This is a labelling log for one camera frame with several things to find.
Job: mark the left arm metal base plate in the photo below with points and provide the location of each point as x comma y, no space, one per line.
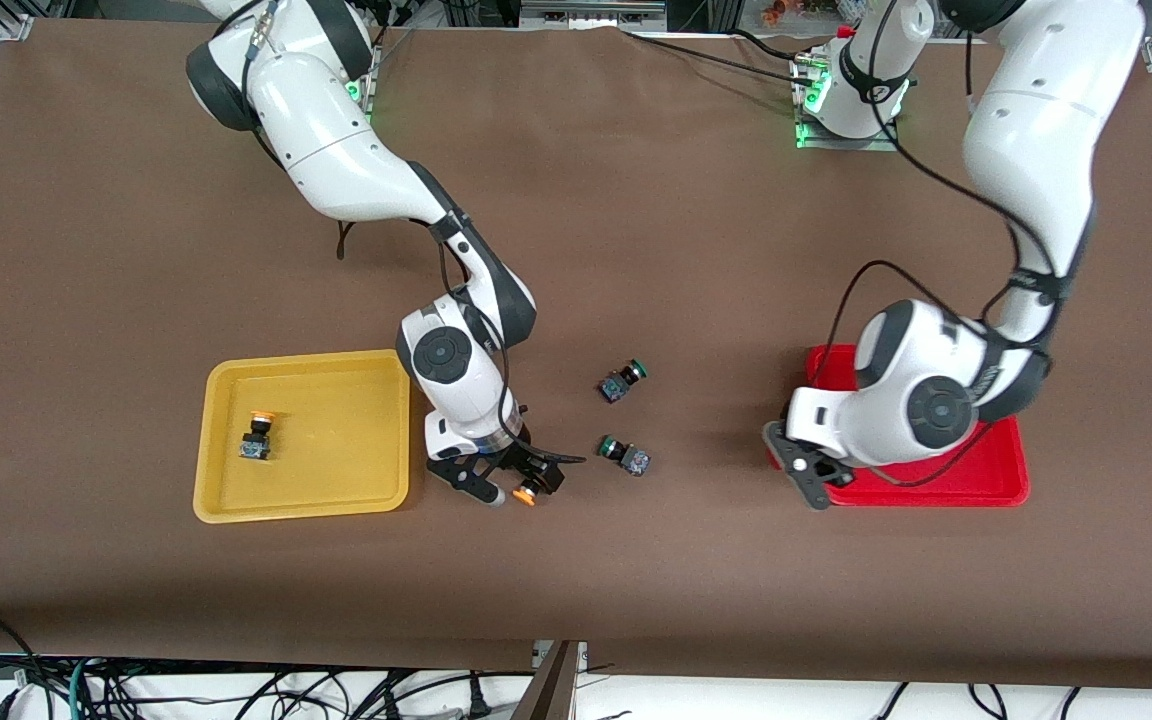
876,143

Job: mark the brown table leg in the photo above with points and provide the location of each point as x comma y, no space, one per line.
551,695

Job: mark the yellow plastic tray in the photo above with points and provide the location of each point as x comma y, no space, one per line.
336,440

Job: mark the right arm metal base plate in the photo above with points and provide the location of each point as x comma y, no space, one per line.
374,75

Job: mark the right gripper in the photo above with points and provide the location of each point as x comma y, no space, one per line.
517,454

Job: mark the white table bracket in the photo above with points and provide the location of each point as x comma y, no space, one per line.
541,655

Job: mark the red plastic tray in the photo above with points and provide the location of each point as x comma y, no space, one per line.
986,470

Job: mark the green push button switch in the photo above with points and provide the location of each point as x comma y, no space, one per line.
636,461
616,388

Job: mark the grey metal device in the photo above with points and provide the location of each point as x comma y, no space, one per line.
586,12

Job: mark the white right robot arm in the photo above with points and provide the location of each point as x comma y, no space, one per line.
336,150

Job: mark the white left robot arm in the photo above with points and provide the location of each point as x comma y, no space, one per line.
1036,120

